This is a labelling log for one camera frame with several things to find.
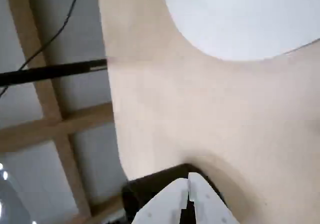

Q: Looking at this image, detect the black pot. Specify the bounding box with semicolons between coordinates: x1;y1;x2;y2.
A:
121;162;227;224

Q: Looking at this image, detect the wooden lattice partition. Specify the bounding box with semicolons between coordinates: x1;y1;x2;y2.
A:
0;0;126;224

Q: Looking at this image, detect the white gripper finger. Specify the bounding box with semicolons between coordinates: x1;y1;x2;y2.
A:
188;172;240;224
131;177;189;224

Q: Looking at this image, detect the white paper plate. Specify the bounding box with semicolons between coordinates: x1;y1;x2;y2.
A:
161;0;320;62

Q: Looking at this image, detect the black stand rod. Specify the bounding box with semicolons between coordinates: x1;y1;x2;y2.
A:
0;58;108;87

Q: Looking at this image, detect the thin black cable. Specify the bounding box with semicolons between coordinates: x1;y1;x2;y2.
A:
0;0;85;97

